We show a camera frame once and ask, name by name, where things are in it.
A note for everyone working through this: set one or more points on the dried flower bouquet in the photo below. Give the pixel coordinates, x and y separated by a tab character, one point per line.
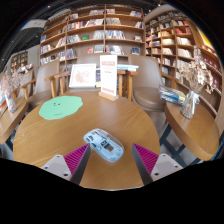
196	71
11	80

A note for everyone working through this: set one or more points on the stack of light blue books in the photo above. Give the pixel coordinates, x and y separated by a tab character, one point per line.
128	67

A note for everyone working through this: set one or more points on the large wooden bookshelf unit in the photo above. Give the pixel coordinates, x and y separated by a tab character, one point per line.
110	33

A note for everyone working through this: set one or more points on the green blob-shaped mouse pad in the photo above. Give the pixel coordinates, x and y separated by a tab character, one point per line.
60	107

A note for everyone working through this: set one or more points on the round wooden side table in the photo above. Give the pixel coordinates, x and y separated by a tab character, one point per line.
193	133
10	121

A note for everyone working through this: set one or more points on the white sign on wooden base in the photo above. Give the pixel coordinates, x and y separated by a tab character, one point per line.
108	75

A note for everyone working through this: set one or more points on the small distant bookshelf unit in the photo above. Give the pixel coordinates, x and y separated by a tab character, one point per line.
19	59

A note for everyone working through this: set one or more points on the dark blue book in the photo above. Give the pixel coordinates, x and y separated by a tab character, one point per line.
98	78

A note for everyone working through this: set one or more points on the brown leather wooden armchair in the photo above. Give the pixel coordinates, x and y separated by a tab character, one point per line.
90	59
146	83
45	80

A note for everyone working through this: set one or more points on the glass vase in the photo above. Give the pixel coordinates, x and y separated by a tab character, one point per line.
10	102
189	105

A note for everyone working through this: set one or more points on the white framed floral picture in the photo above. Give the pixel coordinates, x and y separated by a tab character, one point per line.
82	76

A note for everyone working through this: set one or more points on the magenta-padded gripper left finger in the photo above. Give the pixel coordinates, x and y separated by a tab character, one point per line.
76	159

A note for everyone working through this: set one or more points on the stack of colourful books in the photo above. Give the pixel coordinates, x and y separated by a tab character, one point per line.
171	95

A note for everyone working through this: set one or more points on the transparent blue computer mouse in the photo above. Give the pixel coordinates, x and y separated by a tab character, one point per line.
103	145

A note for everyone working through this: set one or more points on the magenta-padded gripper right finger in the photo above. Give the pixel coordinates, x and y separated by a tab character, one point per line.
146	159

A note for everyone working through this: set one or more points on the curved wooden bookshelf unit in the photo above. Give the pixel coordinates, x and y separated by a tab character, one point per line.
173	43

